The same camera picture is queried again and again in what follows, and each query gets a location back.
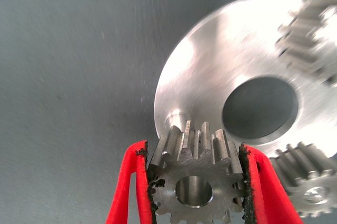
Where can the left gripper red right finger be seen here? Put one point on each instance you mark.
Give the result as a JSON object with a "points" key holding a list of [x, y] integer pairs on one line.
{"points": [[266, 197]]}

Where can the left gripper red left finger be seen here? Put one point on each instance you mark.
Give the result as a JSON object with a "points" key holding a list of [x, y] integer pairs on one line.
{"points": [[131, 195]]}

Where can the small steel gear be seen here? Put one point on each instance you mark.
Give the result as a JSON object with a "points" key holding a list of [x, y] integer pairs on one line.
{"points": [[184, 166], [302, 44], [310, 176]]}

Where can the round metal plate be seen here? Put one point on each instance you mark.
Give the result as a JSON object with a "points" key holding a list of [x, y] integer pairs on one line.
{"points": [[210, 63]]}

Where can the dark grey table cloth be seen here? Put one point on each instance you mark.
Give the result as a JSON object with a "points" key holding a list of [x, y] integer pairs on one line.
{"points": [[65, 63]]}

